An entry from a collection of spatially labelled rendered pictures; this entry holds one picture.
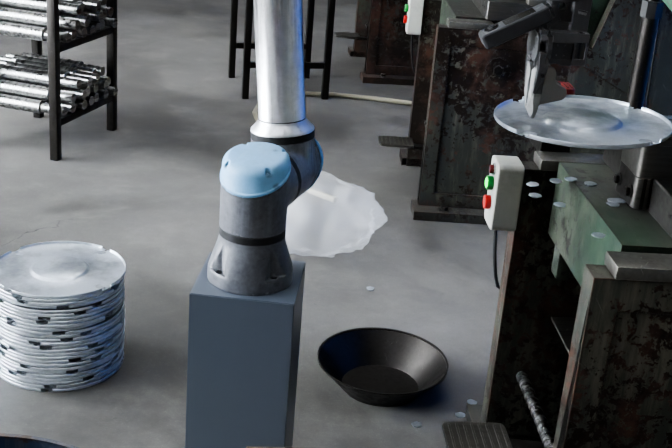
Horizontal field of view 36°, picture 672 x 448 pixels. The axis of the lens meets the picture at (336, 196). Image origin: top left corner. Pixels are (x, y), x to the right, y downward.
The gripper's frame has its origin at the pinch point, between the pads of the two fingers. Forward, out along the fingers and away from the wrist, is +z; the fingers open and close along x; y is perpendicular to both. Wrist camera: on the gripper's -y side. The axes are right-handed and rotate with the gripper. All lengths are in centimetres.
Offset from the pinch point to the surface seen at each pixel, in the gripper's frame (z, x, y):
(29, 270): 57, 48, -93
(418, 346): 74, 53, -4
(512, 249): 34.4, 21.6, 6.6
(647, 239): 15.1, -16.6, 17.4
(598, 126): 0.6, -5.1, 10.5
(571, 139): 1.5, -10.3, 4.8
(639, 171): 8.1, -4.5, 18.8
